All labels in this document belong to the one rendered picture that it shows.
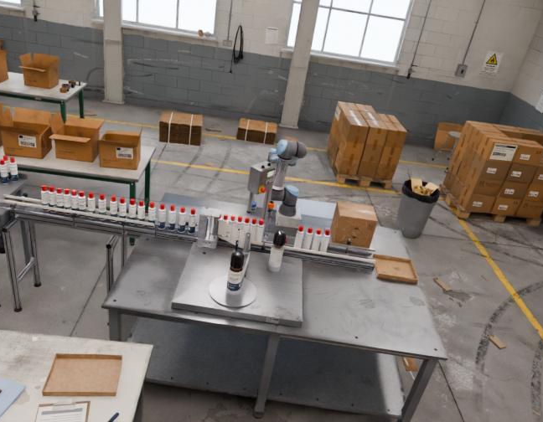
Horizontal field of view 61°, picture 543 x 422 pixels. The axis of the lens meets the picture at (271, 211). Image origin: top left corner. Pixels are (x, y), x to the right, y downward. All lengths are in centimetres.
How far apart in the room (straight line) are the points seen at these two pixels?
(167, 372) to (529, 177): 526
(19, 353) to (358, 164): 517
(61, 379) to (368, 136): 516
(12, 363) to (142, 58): 676
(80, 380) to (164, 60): 682
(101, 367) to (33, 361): 34
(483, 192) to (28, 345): 562
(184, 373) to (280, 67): 626
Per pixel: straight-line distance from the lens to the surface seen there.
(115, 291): 307
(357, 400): 349
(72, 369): 270
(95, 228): 368
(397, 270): 370
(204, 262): 324
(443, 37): 903
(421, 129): 938
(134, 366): 268
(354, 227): 368
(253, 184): 329
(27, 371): 274
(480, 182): 670
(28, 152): 491
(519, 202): 713
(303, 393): 342
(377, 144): 678
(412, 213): 577
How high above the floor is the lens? 280
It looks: 29 degrees down
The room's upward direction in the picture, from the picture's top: 10 degrees clockwise
